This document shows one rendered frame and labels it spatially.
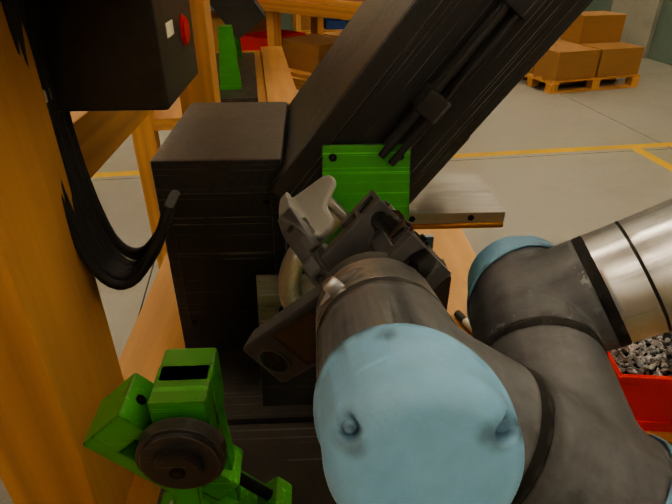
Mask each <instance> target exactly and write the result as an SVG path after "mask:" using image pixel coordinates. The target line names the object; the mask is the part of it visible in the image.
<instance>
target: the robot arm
mask: <svg viewBox="0 0 672 504"><path fill-rule="evenodd" d="M335 188H336V180H335V179H334V177H332V176H330V175H326V176H323V177H321V178H320V179H318V180H317V181H315V182H314V183H313V184H311V185H310V186H309V187H307V188H306V189H304V190H303V191H302V192H300V193H299V194H298V195H296V196H295V197H293V198H292V197H291V195H290V194H289V193H288V192H286V193H285V194H284V195H283V196H282V197H281V199H280V203H279V219H278V222H279V226H280V229H281V232H282V234H283V236H284V238H285V240H286V241H287V243H288V244H289V246H290V247H291V249H292V250H293V251H294V253H295V254H296V255H297V257H298V258H299V260H300V261H301V263H302V267H303V270H304V272H305V275H306V276H307V278H308V279H309V281H310V282H311V283H312V284H313V285H314V286H315V287H314V288H313V289H312V290H310V291H309V292H307V293H306V294H304V295H303V296H302V297H300V298H299V299H297V300H296V301H294V302H293V303H292V304H290V305H289V306H287V307H286V308H285V309H283V310H282V311H280V312H279V313H277V314H276V315H275V316H273V317H272V318H270V319H269V320H267V321H266V322H265V323H263V324H262V325H260V326H259V327H258V328H256V329H255V330H254V331H253V332H252V334H251V336H250V337H249V339H248V340H247V342H246V344H245V345H244V351H245V353H247V354H248V355H249V356H250V357H252V358H253V359H254V360H255V361H256V362H258V363H259V364H260V365H261V366H263V367H264V368H265V369H266V370H267V371H269V372H270V373H271V374H272V375H273V376H275V377H276V378H277V379H278V380H280V381H281V382H286V381H288V380H290V379H292V378H293V377H295V376H297V375H299V374H301V373H303V372H304V371H306V370H308V369H310V368H312V367H314V366H315V365H316V380H317V381H316V384H315V391H314V397H313V417H314V425H315V430H316V434H317V438H318V441H319V444H320V446H321V453H322V463H323V470H324V475H325V478H326V482H327V485H328V488H329V490H330V492H331V495H332V497H333V498H334V500H335V502H336V503H337V504H672V445H671V444H670V443H668V442H667V441H666V440H664V439H662V438H660V437H658V436H656V435H653V434H647V433H646V432H645V431H644V430H643V429H642V428H641V427H640V425H639V424H638V423H637V421H636V419H635V417H634V414H633V412H632V410H631V407H630V405H629V403H628V401H627V398H626V396H625V394H624V391H623V389H622V387H621V385H620V382H619V380H618V378H617V376H616V373H615V371H614V369H613V367H612V364H611V362H610V360H609V357H608V354H607V352H608V351H611V350H614V349H617V348H620V347H621V346H622V347H624V346H627V345H630V344H632V343H634V342H638V341H641V340H644V339H647V338H650V337H653V336H657V335H660V334H663V333H666V332H669V331H672V199H669V200H667V201H664V202H662V203H660V204H657V205H655V206H652V207H650V208H647V209H645V210H642V211H640V212H637V213H635V214H633V215H630V216H628V217H625V218H623V219H620V220H618V221H615V222H613V223H610V224H608V225H606V226H603V227H601V228H598V229H596V230H593V231H591V232H588V233H586V234H583V235H581V237H580V236H578V237H575V238H573V239H571V240H569V241H566V242H563V243H561V244H558V245H556V246H554V245H553V244H552V243H550V242H549V241H547V240H545V239H543V238H540V237H537V236H532V235H528V236H514V235H512V236H507V237H504V238H501V239H498V240H496V241H494V242H492V243H491V244H489V245H488V246H486V247H485V248H484V249H483V250H482V251H481V252H480V253H479V254H478V255H477V256H476V258H475V259H474V261H473V262H472V264H471V266H470V269H469V273H468V279H467V285H468V296H467V303H466V309H467V317H468V320H469V323H470V326H471V328H472V335H473V337H472V336H470V335H469V334H467V333H466V332H465V331H463V330H462V329H461V328H459V327H458V326H457V325H456V324H455V322H454V321H453V319H452V318H451V316H450V315H449V313H448V312H447V310H446V309H445V307H444V306H443V304H442V303H441V301H440V300H439V298H438V297H437V296H436V294H435V293H434V291H433V290H434V289H435V288H436V287H437V286H438V285H439V284H441V283H442V282H443V281H444V280H445V279H446V278H447V277H448V276H449V275H450V274H451V272H450V271H449V270H448V269H447V268H446V267H445V265H446V264H445V263H444V262H443V261H442V260H441V258H440V257H439V256H438V255H437V254H436V253H435V252H434V250H433V249H432V248H431V247H430V246H429V245H428V246H427V245H426V244H425V242H426V241H427V240H428V238H427V237H426V236H425V235H424V234H423V233H422V234H420V235H419V234H418V233H417V232H416V231H414V230H413V228H414V227H413V225H412V224H411V223H410V222H408V221H407V220H406V218H405V216H404V215H403V214H402V213H401V212H400V211H399V210H396V209H395V208H394V207H393V206H392V205H391V204H390V203H389V202H388V201H387V200H386V199H385V200H384V201H382V200H381V199H380V197H379V196H378V195H377V194H376V192H375V191H374V190H373V189H372V190H371V191H370V192H369V193H368V194H367V195H366V196H365V197H364V198H363V199H362V200H361V201H360V202H359V203H358V204H357V205H356V206H355V207H354V208H353V210H352V211H351V212H350V213H349V214H348V215H347V216H346V217H345V219H344V220H343V221H342V222H341V223H340V225H341V227H342V228H344V229H343V230H342V231H341V232H340V233H339V234H338V235H337V236H336V237H335V238H334V239H333V240H332V241H331V242H330V243H329V244H328V245H327V244H326V243H323V244H322V245H321V243H322V242H323V240H324V239H326V238H327V237H328V236H329V235H330V233H331V232H332V230H333V227H334V219H333V217H332V215H331V214H330V212H329V211H328V203H329V201H330V199H331V197H332V194H333V192H334V190H335ZM309 223H310V224H311V225H310V224H309ZM410 226H411V227H410Z"/></svg>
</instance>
